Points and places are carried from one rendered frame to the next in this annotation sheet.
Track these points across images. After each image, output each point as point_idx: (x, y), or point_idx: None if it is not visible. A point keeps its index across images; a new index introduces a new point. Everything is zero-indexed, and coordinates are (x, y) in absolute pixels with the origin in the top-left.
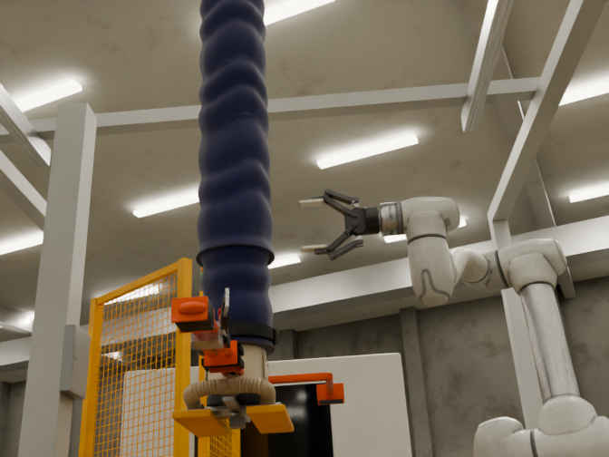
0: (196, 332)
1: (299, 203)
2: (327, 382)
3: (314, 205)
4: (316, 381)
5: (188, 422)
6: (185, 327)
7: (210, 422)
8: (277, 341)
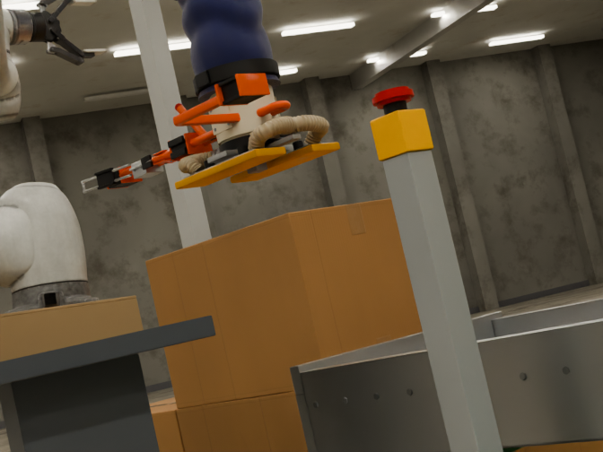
0: (133, 181)
1: (91, 5)
2: (185, 122)
3: (82, 3)
4: (189, 125)
5: (264, 176)
6: (130, 184)
7: (257, 174)
8: (203, 83)
